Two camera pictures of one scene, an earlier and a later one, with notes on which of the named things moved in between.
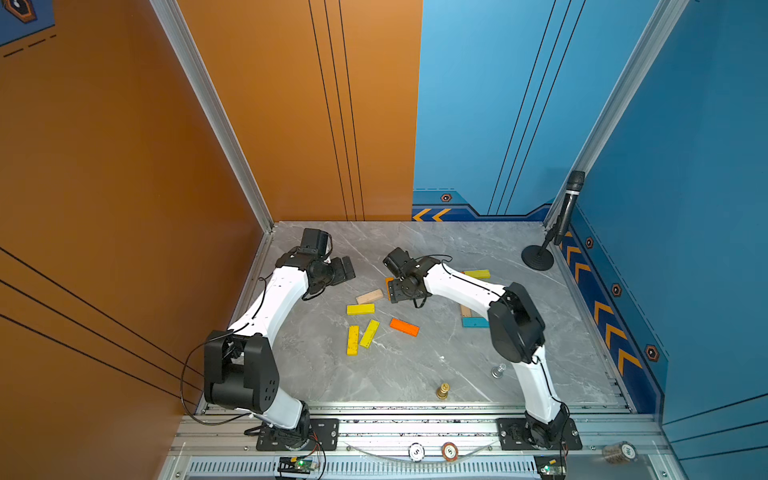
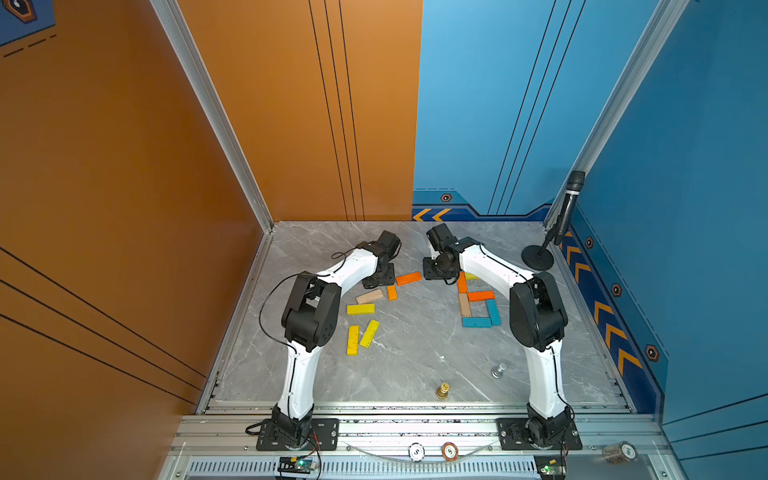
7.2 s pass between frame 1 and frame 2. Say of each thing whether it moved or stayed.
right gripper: moved
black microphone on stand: stayed
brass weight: stayed
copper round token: stayed
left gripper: moved
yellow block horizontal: stayed
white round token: stayed
